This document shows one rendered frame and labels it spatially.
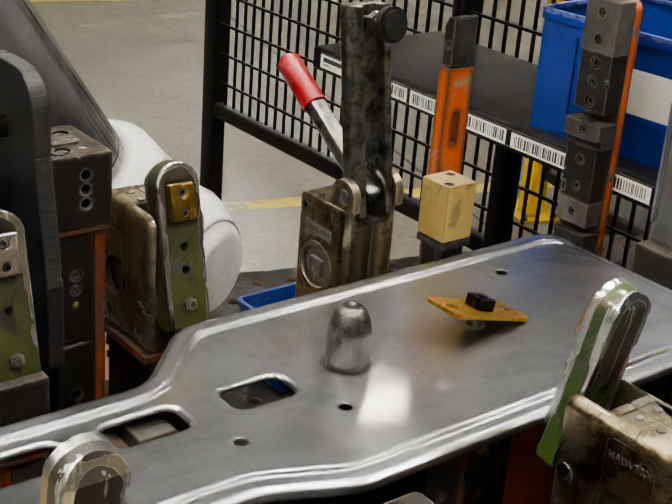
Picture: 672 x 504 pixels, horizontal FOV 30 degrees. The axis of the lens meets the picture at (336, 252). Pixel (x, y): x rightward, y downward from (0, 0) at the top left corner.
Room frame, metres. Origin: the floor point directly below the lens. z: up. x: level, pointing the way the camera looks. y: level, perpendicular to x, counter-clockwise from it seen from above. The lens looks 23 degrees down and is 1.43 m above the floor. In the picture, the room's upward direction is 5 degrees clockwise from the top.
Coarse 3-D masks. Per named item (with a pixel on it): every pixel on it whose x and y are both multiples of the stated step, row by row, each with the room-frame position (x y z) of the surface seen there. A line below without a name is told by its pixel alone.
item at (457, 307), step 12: (432, 300) 0.86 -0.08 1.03; (444, 300) 0.87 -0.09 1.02; (456, 300) 0.88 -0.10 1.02; (468, 300) 0.87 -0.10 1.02; (480, 300) 0.86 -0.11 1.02; (492, 300) 0.87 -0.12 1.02; (456, 312) 0.84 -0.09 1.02; (468, 312) 0.85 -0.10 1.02; (480, 312) 0.86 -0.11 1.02; (492, 312) 0.87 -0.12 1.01; (504, 312) 0.88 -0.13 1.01; (516, 312) 0.89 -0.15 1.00
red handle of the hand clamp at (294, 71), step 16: (288, 64) 1.06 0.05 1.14; (304, 64) 1.07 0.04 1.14; (288, 80) 1.06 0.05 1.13; (304, 80) 1.05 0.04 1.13; (304, 96) 1.04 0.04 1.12; (320, 96) 1.04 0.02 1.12; (320, 112) 1.03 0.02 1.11; (320, 128) 1.02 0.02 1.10; (336, 128) 1.02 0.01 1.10; (336, 144) 1.00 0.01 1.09; (336, 160) 1.00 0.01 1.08; (368, 176) 0.98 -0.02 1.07; (368, 192) 0.97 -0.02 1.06
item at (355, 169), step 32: (352, 32) 0.98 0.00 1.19; (384, 32) 0.96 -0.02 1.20; (352, 64) 0.98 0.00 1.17; (384, 64) 0.99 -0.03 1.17; (352, 96) 0.98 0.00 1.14; (384, 96) 0.99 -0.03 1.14; (352, 128) 0.97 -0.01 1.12; (384, 128) 0.99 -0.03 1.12; (352, 160) 0.97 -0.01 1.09; (384, 160) 0.98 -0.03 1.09; (384, 192) 0.98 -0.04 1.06
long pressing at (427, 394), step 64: (512, 256) 1.01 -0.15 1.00; (576, 256) 1.02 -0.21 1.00; (256, 320) 0.85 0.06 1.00; (320, 320) 0.86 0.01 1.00; (384, 320) 0.87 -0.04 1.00; (448, 320) 0.88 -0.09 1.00; (576, 320) 0.89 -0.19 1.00; (192, 384) 0.75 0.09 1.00; (320, 384) 0.76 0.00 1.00; (384, 384) 0.77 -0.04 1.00; (448, 384) 0.77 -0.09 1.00; (512, 384) 0.78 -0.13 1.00; (640, 384) 0.82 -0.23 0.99; (0, 448) 0.65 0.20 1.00; (128, 448) 0.66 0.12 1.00; (192, 448) 0.67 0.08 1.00; (256, 448) 0.67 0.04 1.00; (320, 448) 0.68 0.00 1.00; (384, 448) 0.68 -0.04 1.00; (448, 448) 0.70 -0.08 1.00
